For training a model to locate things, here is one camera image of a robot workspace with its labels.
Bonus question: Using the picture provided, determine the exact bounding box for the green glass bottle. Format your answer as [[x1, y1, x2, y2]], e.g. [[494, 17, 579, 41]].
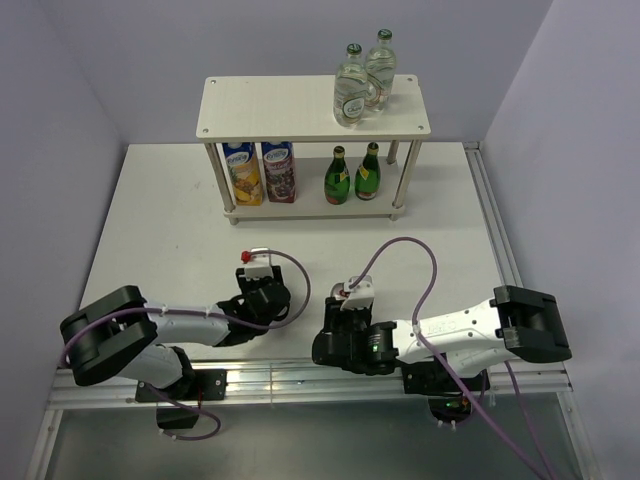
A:
[[324, 146, 351, 205], [355, 142, 381, 201]]

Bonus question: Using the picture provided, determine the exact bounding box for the clear bottle green cap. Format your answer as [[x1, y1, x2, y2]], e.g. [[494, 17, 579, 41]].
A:
[[333, 43, 368, 127], [365, 29, 397, 111]]

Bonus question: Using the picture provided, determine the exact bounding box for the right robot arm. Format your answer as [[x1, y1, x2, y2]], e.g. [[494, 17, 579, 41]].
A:
[[311, 279, 572, 390]]

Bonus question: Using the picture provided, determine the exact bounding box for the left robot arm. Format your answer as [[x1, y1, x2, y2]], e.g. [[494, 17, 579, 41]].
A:
[[60, 266, 291, 399]]

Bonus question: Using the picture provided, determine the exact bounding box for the white two-tier shelf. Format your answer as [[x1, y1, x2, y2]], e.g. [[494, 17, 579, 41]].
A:
[[196, 75, 431, 224]]

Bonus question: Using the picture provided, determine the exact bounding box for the pineapple juice carton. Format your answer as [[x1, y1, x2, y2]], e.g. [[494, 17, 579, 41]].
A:
[[222, 142, 263, 206]]

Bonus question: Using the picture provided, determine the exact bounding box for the red grape juice carton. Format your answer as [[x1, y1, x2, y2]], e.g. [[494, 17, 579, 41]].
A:
[[261, 142, 297, 203]]

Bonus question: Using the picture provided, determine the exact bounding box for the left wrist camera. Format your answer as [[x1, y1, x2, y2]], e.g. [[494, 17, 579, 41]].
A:
[[241, 247, 273, 280]]

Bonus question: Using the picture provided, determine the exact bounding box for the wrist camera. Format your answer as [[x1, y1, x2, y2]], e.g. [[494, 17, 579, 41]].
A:
[[341, 275, 375, 311], [241, 247, 273, 280]]

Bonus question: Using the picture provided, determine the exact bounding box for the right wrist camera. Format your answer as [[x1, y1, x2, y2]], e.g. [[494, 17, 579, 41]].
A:
[[341, 275, 375, 311]]

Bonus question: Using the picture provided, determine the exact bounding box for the aluminium rail frame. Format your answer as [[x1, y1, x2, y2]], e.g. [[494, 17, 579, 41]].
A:
[[29, 141, 601, 480]]

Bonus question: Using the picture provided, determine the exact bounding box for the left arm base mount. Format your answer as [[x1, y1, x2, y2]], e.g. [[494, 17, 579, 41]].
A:
[[134, 369, 227, 441]]

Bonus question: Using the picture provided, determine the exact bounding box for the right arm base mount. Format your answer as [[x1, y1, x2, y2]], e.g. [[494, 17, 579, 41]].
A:
[[401, 361, 474, 423]]

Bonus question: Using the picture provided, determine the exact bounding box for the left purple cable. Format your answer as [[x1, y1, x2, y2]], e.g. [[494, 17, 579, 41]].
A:
[[58, 248, 312, 441]]

